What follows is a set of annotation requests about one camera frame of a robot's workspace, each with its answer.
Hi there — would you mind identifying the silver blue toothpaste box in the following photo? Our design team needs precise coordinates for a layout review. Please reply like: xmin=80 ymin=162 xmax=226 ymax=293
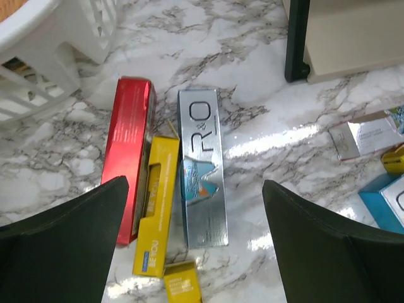
xmin=359 ymin=173 xmax=403 ymax=234
xmin=177 ymin=89 xmax=229 ymax=249

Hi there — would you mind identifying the silver red toothpaste box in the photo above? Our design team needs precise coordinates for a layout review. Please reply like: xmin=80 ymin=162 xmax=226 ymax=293
xmin=329 ymin=105 xmax=403 ymax=160

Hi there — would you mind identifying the white plastic basket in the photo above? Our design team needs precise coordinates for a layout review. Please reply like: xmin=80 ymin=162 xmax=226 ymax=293
xmin=1 ymin=1 xmax=118 ymax=124

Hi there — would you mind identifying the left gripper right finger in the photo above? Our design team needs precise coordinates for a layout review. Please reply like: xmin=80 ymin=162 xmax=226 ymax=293
xmin=263 ymin=180 xmax=403 ymax=302

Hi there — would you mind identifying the yellow toothpaste box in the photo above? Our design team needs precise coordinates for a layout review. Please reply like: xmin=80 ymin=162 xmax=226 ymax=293
xmin=133 ymin=136 xmax=179 ymax=278
xmin=381 ymin=149 xmax=403 ymax=174
xmin=163 ymin=261 xmax=203 ymax=303

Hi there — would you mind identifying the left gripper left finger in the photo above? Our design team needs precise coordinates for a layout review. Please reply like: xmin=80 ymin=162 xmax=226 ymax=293
xmin=1 ymin=176 xmax=129 ymax=302

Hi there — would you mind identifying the black three-tier shelf rack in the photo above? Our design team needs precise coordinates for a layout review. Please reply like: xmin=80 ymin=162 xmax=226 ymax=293
xmin=283 ymin=1 xmax=403 ymax=83

